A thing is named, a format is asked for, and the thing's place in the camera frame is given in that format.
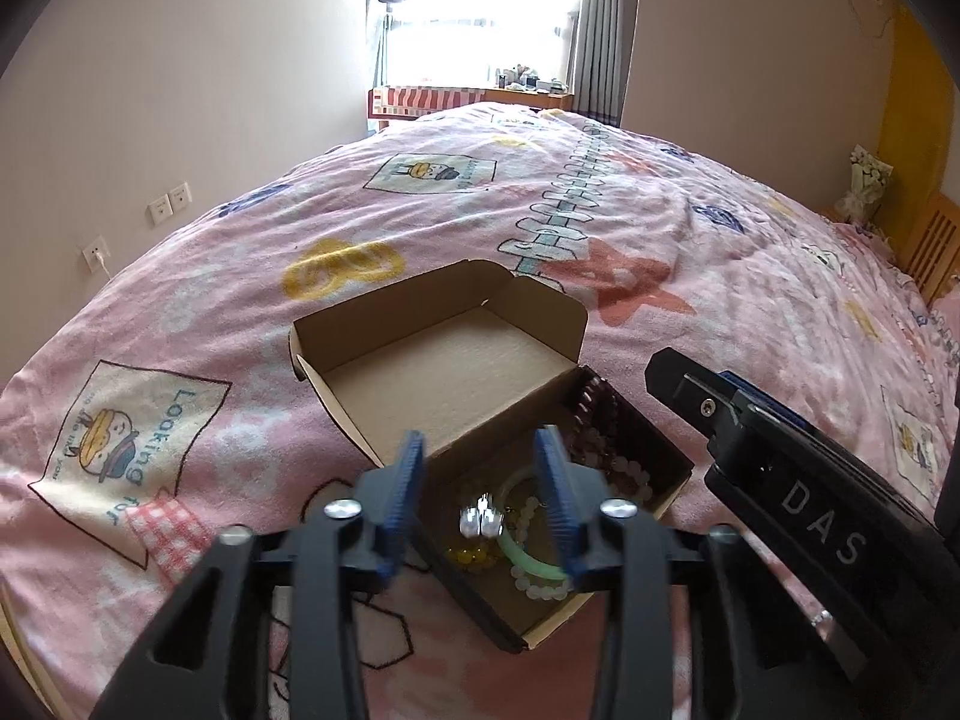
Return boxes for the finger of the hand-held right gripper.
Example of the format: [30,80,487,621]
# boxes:
[716,371,935,535]
[646,349,760,470]

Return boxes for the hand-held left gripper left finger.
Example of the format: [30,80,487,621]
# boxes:
[88,431,428,720]

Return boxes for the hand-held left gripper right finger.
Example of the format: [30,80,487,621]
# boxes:
[532,426,893,720]

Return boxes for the green jade bangle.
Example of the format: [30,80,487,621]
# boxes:
[496,480,580,587]

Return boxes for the grey flower bead bracelet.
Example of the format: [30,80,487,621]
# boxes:
[510,496,575,603]

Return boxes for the dark red bead bracelet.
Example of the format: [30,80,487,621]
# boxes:
[574,379,625,460]

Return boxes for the yellow bead bracelet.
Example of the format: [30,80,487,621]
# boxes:
[446,542,501,572]

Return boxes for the black cardboard box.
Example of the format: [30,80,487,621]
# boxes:
[289,260,695,653]

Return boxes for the pink pillow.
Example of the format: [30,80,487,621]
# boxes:
[926,292,960,370]

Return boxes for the wooden headboard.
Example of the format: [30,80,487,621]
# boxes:
[896,191,960,308]

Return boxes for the white flower bouquet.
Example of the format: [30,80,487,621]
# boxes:
[836,146,898,230]

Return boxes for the wooden desk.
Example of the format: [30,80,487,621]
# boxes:
[478,88,575,115]

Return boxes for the cluster of small bottles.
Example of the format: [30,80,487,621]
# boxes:
[495,66,571,95]

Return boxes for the grey curtain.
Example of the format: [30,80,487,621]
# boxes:
[566,0,640,128]

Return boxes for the red striped cloth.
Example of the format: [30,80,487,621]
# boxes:
[367,84,490,122]

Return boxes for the bright window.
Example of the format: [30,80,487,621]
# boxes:
[385,0,587,91]

